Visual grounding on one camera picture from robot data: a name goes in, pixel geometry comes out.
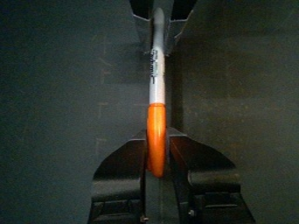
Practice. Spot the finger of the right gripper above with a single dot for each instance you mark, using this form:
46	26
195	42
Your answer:
175	24
145	26

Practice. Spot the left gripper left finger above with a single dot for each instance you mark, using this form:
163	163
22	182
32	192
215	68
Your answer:
119	175

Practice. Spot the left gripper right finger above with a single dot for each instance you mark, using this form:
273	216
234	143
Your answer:
206	172

